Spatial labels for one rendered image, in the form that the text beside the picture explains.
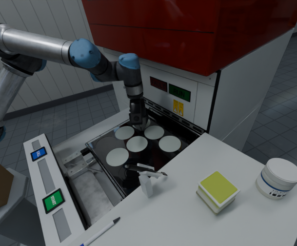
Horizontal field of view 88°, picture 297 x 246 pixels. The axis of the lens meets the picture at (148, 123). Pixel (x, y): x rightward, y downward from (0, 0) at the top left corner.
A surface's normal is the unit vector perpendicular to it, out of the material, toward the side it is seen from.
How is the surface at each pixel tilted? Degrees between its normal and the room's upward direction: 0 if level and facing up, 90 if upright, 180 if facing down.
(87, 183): 0
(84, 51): 48
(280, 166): 0
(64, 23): 90
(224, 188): 0
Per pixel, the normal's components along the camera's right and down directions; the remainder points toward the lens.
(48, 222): -0.11, -0.77
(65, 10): 0.40, 0.55
